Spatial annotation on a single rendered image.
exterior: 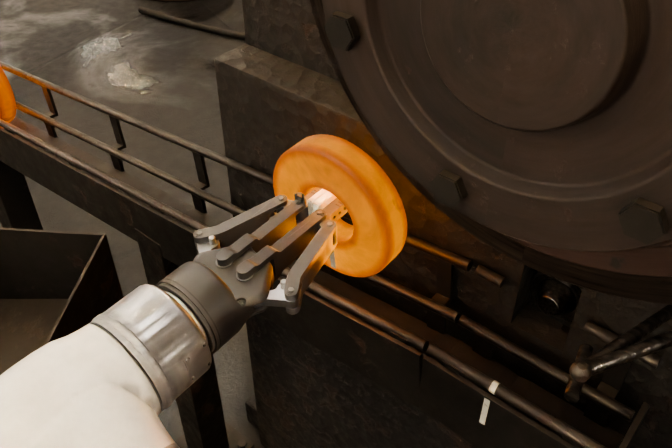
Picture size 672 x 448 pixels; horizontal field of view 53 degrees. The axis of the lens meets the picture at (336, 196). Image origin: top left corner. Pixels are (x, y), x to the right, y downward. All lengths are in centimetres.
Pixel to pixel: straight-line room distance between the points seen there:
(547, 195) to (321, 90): 43
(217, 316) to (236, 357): 107
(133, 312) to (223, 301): 7
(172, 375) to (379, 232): 23
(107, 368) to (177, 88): 219
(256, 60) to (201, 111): 163
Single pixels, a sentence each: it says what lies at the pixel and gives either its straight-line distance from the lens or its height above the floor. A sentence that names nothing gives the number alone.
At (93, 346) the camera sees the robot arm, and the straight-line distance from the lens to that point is 53.
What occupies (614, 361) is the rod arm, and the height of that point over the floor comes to 90.
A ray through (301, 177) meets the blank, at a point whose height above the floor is 86.
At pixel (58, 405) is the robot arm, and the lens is 51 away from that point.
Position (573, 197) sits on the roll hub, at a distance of 41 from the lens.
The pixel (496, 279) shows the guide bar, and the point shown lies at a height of 76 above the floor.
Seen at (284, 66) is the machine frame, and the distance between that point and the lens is 85.
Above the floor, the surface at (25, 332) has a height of 60.
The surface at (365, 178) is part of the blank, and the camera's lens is 62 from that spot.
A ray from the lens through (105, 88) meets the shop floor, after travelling 273.
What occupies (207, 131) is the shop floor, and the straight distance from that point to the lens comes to 238.
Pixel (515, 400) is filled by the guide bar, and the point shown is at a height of 71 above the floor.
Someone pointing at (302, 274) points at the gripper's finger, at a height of 85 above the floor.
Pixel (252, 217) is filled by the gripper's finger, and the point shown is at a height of 85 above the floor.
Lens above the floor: 126
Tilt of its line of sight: 38 degrees down
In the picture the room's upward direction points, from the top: straight up
